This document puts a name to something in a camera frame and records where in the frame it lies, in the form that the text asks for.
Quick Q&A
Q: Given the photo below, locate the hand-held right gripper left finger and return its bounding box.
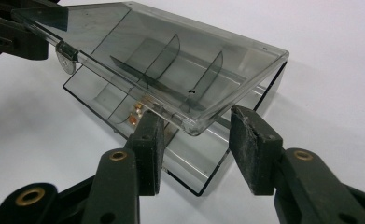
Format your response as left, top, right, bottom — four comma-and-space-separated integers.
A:
81, 110, 165, 224

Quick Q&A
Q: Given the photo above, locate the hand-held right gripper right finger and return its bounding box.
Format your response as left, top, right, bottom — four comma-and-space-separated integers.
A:
229, 105, 365, 224

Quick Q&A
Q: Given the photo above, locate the transparent grey compartment box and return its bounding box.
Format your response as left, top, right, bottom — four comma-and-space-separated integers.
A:
11, 1, 290, 198

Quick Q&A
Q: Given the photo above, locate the white paper sheet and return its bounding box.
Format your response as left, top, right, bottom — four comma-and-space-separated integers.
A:
0, 0, 365, 224

